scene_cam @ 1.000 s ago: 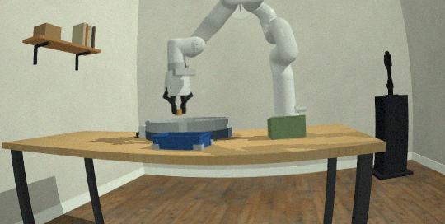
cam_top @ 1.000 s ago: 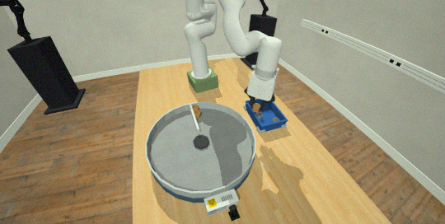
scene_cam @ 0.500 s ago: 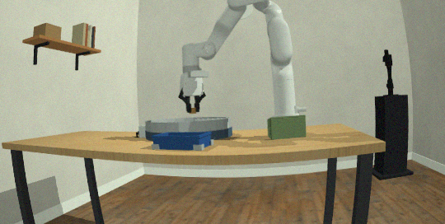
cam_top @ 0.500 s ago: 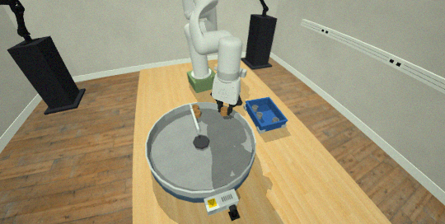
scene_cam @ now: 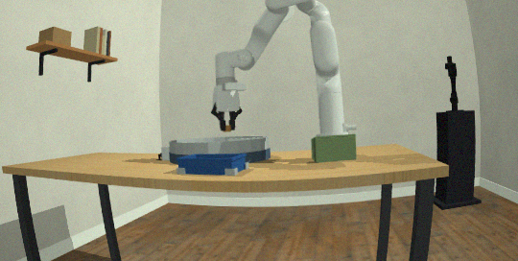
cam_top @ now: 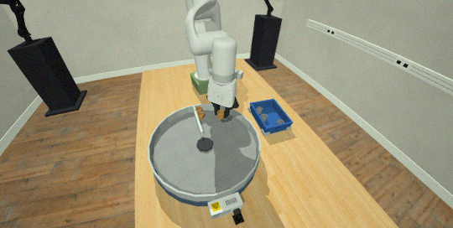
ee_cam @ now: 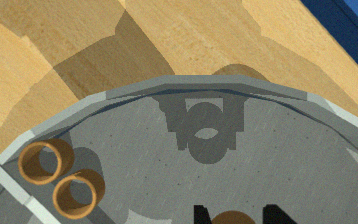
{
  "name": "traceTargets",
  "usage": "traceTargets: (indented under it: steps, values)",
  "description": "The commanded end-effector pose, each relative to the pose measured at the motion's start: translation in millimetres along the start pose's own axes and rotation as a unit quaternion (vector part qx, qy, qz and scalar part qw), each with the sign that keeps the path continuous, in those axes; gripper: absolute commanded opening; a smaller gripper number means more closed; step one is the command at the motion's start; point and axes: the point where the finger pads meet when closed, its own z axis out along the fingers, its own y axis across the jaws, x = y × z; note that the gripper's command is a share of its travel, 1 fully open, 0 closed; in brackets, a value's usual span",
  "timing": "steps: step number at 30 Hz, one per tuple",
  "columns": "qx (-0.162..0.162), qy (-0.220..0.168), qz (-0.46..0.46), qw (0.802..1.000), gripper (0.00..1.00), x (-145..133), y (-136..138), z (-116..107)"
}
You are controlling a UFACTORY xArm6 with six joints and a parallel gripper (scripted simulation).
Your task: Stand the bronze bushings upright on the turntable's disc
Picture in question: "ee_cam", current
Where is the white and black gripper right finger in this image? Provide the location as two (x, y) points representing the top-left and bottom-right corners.
(263, 204), (297, 224)

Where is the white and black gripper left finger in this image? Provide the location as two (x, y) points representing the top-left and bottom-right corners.
(194, 205), (212, 224)

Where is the blue crate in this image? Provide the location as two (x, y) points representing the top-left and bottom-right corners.
(300, 0), (358, 64)

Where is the bronze bushing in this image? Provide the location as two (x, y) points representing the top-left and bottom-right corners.
(211, 211), (256, 224)
(18, 138), (74, 185)
(53, 169), (105, 219)

